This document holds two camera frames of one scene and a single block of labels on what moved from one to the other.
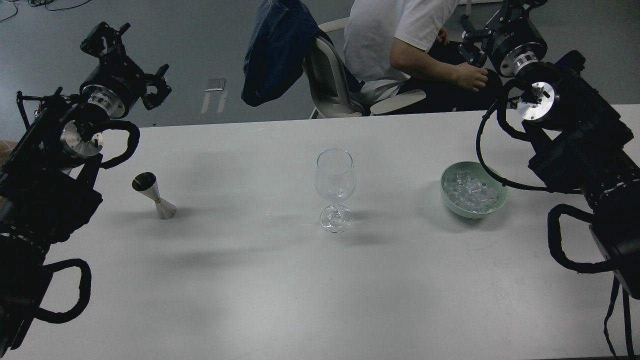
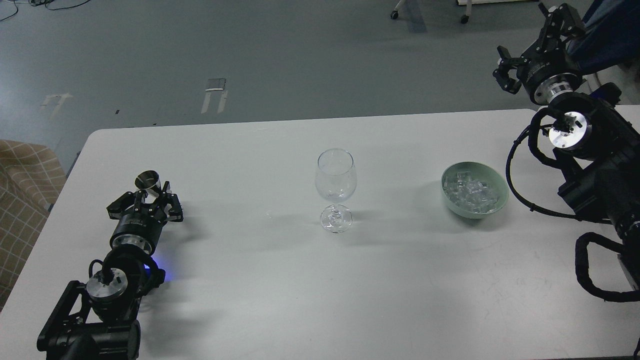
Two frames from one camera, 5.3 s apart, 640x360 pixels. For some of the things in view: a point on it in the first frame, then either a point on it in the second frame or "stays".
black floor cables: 40,3 stays
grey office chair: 327,85 → 394,14
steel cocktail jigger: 146,183 stays
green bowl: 470,191 stays
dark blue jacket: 278,47 → 611,37
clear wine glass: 335,178 stays
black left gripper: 114,85 → 141,223
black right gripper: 515,43 → 547,68
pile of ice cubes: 469,193 stays
